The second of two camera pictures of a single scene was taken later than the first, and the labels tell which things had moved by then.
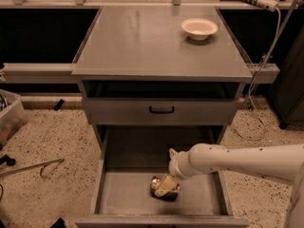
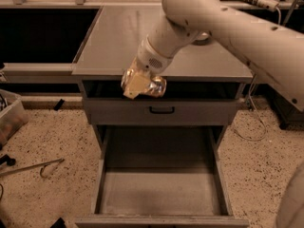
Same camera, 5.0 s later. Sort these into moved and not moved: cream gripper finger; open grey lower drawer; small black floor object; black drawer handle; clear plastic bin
Moved: cream gripper finger
Not moved: small black floor object; open grey lower drawer; black drawer handle; clear plastic bin
